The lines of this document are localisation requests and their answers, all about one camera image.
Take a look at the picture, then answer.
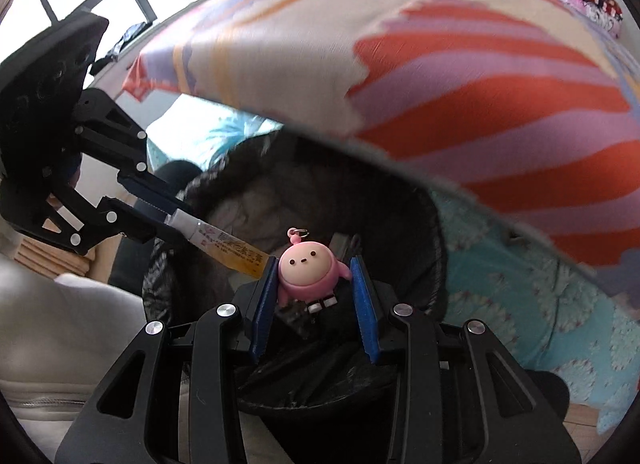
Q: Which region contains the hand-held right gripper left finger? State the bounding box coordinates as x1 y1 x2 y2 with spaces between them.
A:
55 256 281 464

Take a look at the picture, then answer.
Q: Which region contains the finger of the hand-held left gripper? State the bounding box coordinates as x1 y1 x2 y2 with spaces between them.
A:
14 178 174 256
75 88 196 218

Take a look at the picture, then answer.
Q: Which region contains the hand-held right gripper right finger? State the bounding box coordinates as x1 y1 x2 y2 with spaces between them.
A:
350 255 581 464

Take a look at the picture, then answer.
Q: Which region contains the pink toy figure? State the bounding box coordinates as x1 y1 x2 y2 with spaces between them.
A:
277 226 353 315

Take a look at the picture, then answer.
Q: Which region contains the white and yellow tube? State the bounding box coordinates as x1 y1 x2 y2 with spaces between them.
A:
167 209 271 280

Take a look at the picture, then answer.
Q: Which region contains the black trash bin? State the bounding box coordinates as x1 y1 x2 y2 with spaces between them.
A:
141 130 449 464

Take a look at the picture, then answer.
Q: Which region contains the dark cloth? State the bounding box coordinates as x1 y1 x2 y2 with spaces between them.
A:
94 21 152 71

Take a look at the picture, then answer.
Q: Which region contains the colourful patterned bedspread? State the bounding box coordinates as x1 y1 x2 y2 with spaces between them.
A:
122 0 640 277

